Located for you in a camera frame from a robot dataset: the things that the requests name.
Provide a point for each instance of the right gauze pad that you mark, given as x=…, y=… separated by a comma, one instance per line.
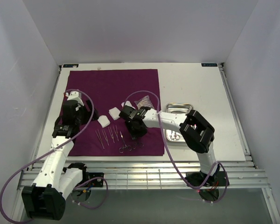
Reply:
x=128, y=103

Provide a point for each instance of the blue label sticker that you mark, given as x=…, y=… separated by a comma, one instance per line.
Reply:
x=70, y=65
x=209, y=64

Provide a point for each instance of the purple cloth mat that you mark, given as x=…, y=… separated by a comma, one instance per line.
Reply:
x=108, y=89

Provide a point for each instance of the left blue label sticker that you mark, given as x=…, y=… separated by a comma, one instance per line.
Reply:
x=70, y=65

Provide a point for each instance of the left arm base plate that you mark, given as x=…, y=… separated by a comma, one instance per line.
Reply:
x=96, y=178

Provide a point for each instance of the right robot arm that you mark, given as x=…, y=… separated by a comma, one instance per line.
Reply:
x=197, y=132

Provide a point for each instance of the middle gauze pad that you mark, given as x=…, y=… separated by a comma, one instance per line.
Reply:
x=114, y=113

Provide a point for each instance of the stainless steel tray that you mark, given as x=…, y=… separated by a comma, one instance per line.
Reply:
x=177, y=108

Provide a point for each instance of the left gauze pad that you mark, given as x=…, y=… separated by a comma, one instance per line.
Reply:
x=103, y=121

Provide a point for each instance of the clear plastic packet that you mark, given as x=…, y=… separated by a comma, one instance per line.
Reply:
x=144, y=102

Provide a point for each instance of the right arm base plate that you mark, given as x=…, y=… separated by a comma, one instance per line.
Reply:
x=197, y=178

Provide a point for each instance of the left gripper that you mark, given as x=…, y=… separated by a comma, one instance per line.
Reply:
x=83, y=114

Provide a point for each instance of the steel forceps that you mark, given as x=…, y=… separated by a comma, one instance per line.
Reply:
x=137, y=144
x=124, y=146

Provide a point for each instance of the steel scissors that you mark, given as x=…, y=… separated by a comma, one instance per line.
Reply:
x=172, y=137
x=176, y=136

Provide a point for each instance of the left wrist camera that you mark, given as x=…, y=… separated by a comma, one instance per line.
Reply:
x=73, y=95

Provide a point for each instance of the right blue label sticker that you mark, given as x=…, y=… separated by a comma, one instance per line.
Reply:
x=209, y=64

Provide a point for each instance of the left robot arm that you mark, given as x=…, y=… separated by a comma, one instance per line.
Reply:
x=46, y=197

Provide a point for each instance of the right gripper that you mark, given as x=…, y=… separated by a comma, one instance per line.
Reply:
x=135, y=130

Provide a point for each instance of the gauze pad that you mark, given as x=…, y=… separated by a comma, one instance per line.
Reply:
x=114, y=113
x=103, y=121
x=128, y=103

